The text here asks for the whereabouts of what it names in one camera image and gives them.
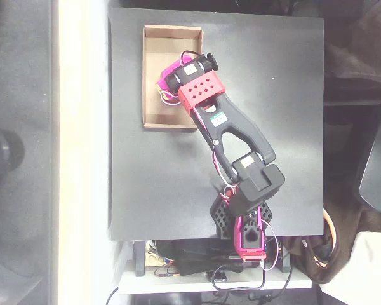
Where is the black lattice robot base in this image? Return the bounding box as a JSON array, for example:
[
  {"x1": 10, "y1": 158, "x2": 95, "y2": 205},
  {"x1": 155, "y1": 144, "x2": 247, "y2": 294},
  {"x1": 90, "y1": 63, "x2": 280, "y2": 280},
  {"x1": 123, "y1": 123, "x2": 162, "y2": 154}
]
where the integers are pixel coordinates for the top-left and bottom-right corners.
[{"x1": 210, "y1": 193, "x2": 273, "y2": 240}]

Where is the cardboard box tray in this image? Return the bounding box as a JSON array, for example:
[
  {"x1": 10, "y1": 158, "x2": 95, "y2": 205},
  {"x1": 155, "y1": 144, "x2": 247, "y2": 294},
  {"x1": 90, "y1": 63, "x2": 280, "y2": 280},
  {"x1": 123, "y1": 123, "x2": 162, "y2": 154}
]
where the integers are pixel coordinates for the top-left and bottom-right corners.
[{"x1": 142, "y1": 24, "x2": 204, "y2": 130}]

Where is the light wooden piece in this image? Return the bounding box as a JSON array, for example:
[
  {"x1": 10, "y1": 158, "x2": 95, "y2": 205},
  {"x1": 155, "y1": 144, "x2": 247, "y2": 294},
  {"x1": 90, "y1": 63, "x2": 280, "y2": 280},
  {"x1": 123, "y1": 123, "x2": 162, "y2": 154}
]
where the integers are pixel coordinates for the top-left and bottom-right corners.
[{"x1": 145, "y1": 250, "x2": 164, "y2": 267}]

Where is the white shelf board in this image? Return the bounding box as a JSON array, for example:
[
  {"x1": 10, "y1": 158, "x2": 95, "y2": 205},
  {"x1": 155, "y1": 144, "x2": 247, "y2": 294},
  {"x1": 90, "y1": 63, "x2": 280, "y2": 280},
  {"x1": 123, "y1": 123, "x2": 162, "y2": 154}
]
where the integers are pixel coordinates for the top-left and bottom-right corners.
[{"x1": 119, "y1": 269, "x2": 312, "y2": 295}]

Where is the small black usb adapter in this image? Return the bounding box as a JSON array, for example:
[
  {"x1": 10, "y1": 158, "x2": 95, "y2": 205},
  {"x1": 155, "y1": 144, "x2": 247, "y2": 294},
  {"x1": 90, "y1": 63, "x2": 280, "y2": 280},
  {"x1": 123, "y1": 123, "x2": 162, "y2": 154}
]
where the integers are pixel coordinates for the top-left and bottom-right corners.
[{"x1": 206, "y1": 269, "x2": 228, "y2": 283}]

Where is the dark brown cloth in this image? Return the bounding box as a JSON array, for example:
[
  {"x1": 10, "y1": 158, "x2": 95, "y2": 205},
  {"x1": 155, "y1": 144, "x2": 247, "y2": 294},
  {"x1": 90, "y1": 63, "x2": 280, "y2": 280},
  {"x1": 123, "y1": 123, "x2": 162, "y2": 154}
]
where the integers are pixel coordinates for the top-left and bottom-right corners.
[{"x1": 323, "y1": 0, "x2": 381, "y2": 93}]

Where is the dark motor controller board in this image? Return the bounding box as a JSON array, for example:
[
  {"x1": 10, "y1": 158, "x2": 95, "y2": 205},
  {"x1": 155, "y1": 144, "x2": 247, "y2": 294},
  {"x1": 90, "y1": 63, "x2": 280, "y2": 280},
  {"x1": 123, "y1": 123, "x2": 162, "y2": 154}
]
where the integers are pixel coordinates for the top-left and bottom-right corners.
[{"x1": 265, "y1": 236, "x2": 283, "y2": 271}]

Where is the grey office chair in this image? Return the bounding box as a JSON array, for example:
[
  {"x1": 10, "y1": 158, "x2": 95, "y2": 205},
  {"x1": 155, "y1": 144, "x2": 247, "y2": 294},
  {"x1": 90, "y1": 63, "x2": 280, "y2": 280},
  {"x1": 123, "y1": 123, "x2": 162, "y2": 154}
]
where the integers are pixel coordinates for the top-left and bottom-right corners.
[{"x1": 352, "y1": 91, "x2": 381, "y2": 213}]

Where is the brown jacket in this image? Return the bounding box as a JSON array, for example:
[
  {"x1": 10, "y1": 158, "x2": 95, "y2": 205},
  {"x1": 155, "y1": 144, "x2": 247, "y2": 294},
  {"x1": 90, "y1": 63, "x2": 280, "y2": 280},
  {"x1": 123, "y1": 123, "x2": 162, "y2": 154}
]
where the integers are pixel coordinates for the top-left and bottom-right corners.
[{"x1": 285, "y1": 206, "x2": 364, "y2": 285}]

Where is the white cloth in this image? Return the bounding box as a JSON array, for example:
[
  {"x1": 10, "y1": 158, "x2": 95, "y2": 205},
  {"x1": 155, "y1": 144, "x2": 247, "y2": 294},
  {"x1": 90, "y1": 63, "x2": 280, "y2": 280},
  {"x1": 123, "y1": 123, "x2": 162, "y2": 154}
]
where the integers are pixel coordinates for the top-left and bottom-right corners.
[{"x1": 320, "y1": 231, "x2": 381, "y2": 305}]

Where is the black looped cable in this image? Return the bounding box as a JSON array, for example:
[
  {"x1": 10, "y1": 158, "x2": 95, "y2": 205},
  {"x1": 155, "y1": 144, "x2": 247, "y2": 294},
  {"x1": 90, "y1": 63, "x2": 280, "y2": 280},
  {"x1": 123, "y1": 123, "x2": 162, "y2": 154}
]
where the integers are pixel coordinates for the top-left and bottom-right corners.
[{"x1": 211, "y1": 263, "x2": 295, "y2": 292}]

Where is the black hanging cable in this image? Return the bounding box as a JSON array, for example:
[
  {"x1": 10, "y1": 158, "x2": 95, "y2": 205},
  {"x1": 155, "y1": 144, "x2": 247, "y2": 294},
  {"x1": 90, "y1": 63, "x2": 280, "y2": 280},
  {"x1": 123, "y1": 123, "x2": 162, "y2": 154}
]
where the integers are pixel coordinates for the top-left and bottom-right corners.
[{"x1": 106, "y1": 287, "x2": 120, "y2": 305}]

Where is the orange cable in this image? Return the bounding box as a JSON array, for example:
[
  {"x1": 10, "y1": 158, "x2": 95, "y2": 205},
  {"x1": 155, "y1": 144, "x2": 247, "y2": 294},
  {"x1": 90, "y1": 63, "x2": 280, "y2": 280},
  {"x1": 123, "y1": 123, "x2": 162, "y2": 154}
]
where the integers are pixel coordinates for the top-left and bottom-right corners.
[{"x1": 307, "y1": 209, "x2": 340, "y2": 269}]

